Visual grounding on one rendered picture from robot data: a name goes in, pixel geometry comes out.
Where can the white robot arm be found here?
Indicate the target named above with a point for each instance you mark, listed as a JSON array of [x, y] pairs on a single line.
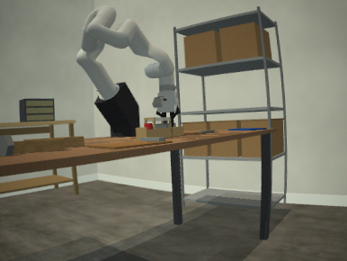
[[97, 25]]

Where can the red cube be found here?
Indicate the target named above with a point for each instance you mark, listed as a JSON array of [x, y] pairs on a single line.
[[148, 125]]

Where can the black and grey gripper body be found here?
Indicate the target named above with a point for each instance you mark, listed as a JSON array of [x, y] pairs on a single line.
[[172, 101]]

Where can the wooden batten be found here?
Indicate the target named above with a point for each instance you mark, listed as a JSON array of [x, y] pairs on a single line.
[[41, 145], [70, 142]]

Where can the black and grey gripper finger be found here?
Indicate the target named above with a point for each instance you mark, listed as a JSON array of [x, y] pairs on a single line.
[[173, 114], [163, 114]]

